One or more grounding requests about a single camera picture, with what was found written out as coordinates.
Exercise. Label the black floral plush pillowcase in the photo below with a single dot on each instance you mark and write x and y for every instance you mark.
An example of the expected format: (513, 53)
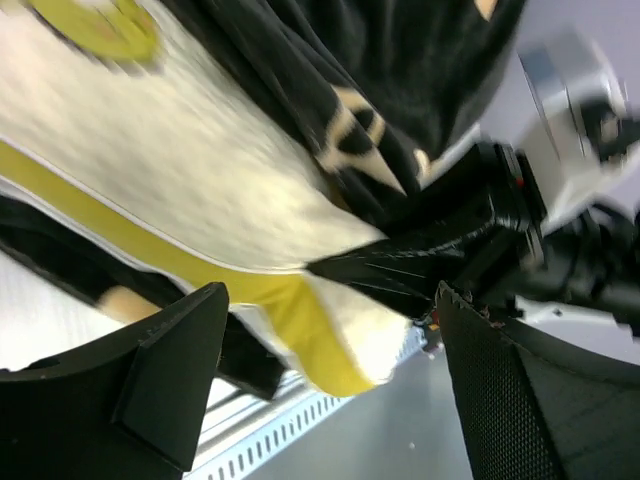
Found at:
(430, 68)

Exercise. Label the perforated cable duct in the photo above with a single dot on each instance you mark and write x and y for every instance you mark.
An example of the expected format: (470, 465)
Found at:
(240, 432)

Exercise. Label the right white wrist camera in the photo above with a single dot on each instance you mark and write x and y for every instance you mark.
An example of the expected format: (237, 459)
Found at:
(566, 72)

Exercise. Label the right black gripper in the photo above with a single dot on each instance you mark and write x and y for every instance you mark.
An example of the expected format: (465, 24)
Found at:
(498, 227)

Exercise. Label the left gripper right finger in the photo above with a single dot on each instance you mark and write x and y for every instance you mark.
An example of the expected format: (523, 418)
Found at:
(532, 406)

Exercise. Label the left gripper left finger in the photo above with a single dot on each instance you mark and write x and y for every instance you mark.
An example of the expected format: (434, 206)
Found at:
(129, 405)

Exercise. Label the white pillow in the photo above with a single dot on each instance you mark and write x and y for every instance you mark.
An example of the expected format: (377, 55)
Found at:
(135, 168)

